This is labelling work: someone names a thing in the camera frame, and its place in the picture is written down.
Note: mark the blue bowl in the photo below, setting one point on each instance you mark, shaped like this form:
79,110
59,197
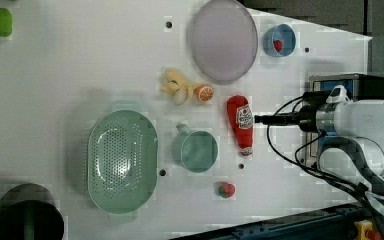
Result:
284,33

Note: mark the green mug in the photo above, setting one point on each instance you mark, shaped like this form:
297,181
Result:
194,150

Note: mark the red ketchup bottle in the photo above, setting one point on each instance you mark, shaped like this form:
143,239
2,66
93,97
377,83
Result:
241,121

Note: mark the strawberry in blue bowl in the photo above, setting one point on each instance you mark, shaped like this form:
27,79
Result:
278,45

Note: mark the orange slice toy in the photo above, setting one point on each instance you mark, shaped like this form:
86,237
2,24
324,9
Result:
204,93

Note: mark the yellow red emergency button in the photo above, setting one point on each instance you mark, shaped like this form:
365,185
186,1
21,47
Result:
365,231

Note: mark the green ball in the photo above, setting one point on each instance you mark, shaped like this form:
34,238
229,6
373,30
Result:
6,22

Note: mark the grey round plate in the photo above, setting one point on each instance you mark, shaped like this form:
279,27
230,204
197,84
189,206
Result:
223,40

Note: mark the strawberry on table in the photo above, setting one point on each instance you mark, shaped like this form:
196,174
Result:
226,190

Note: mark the black cup with green stick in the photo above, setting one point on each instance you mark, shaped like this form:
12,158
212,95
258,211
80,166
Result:
28,212

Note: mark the peeled toy banana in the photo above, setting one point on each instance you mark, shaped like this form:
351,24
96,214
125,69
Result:
178,86

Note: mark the green plastic strainer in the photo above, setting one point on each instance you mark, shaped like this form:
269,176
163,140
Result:
122,154

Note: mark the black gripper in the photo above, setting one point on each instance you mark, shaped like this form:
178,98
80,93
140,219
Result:
305,117

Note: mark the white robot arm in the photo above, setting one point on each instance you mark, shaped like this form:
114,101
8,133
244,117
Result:
364,185

